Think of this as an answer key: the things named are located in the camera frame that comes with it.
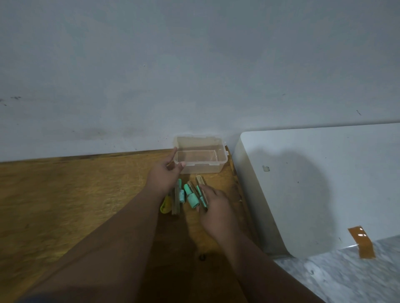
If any yellow plastic tool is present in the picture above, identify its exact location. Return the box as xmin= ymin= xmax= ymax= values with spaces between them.
xmin=160 ymin=194 xmax=172 ymax=215

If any white board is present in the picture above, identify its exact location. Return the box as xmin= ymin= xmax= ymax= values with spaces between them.
xmin=232 ymin=122 xmax=400 ymax=260

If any brass-coloured flat stick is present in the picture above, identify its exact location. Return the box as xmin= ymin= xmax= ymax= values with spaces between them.
xmin=171 ymin=187 xmax=182 ymax=216
xmin=195 ymin=175 xmax=209 ymax=209

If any person's left forearm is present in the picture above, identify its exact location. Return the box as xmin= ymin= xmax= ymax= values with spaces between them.
xmin=17 ymin=187 xmax=160 ymax=303

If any person's left hand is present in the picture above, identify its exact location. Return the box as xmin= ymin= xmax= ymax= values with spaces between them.
xmin=146 ymin=147 xmax=187 ymax=201

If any large green cylinder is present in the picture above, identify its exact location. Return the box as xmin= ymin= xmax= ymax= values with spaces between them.
xmin=183 ymin=183 xmax=201 ymax=210

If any clear plastic storage box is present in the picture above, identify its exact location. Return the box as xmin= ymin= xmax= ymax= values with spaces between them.
xmin=173 ymin=135 xmax=229 ymax=175

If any person's right forearm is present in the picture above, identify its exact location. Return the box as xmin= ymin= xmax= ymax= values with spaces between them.
xmin=216 ymin=232 xmax=327 ymax=303

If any person's right hand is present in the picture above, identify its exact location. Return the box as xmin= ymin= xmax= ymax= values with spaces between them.
xmin=197 ymin=184 xmax=240 ymax=246

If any brown tape strip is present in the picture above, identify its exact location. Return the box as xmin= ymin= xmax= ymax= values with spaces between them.
xmin=347 ymin=226 xmax=376 ymax=260

